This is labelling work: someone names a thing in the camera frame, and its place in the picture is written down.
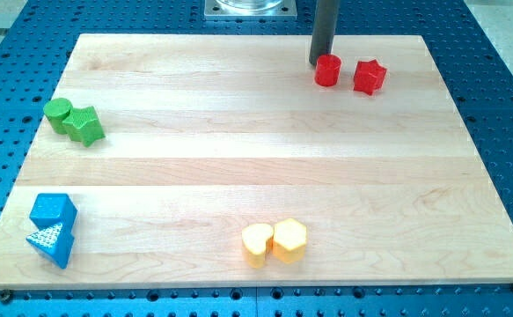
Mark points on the yellow heart block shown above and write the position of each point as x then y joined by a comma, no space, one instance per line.
256,240

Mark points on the light wooden board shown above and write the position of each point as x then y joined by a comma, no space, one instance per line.
208,134

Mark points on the yellow hexagon block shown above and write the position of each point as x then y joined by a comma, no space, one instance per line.
289,241

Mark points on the red cylinder block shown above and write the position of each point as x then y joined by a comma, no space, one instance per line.
327,70

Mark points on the red star block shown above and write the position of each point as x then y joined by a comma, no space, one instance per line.
369,76

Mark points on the green star block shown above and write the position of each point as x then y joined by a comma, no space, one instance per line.
82,125

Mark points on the green cylinder block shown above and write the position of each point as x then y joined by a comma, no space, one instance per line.
56,111

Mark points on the blue cube block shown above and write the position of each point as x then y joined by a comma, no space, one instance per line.
52,208

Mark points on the blue triangle block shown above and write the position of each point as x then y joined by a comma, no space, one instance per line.
54,243

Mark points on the blue perforated metal table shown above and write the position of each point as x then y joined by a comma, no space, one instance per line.
40,36

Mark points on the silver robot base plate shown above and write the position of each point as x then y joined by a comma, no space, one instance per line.
250,8

